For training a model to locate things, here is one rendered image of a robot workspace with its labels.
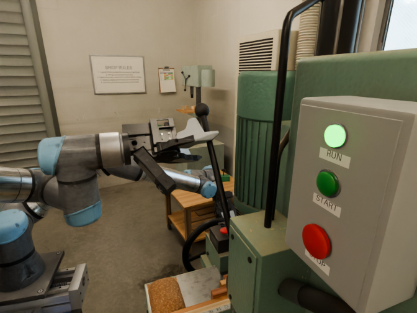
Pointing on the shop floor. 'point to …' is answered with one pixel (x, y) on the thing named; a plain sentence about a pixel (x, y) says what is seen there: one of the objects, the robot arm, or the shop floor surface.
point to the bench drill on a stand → (206, 76)
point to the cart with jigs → (193, 209)
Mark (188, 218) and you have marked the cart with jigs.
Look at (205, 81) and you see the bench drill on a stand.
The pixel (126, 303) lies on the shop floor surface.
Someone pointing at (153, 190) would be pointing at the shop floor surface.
